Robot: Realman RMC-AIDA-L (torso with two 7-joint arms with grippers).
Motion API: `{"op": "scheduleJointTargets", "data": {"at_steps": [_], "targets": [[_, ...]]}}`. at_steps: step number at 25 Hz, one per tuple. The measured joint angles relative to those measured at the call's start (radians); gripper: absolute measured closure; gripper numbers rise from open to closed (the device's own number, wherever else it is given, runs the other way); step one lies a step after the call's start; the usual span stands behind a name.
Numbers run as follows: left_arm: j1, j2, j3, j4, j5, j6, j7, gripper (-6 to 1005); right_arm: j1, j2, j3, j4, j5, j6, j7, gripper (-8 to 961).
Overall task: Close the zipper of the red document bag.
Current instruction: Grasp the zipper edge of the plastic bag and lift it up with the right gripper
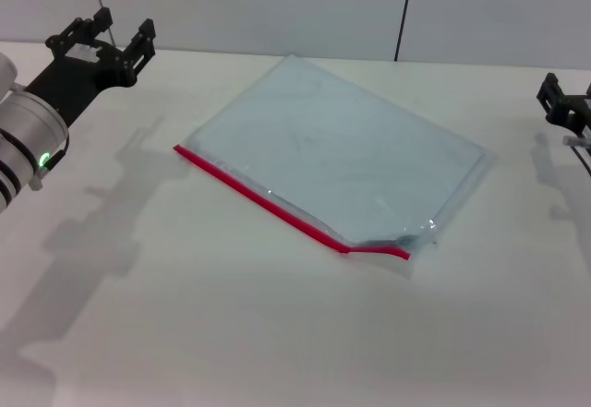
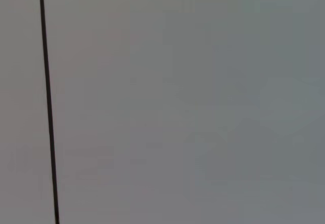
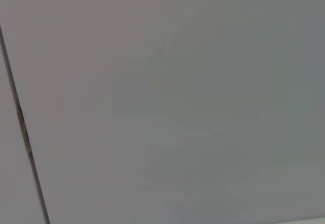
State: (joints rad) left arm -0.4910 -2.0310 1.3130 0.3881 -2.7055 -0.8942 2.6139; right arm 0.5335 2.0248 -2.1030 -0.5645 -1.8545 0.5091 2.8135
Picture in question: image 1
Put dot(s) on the clear red-zip document bag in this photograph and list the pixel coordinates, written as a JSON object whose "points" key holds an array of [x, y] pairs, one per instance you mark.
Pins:
{"points": [[332, 148]]}

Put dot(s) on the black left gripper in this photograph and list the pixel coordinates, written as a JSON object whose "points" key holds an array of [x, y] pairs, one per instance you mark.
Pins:
{"points": [[69, 79]]}

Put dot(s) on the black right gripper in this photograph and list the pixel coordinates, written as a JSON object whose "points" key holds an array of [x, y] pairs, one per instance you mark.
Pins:
{"points": [[577, 116]]}

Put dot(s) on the black background pole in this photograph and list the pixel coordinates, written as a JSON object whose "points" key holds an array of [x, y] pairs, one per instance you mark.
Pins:
{"points": [[402, 15]]}

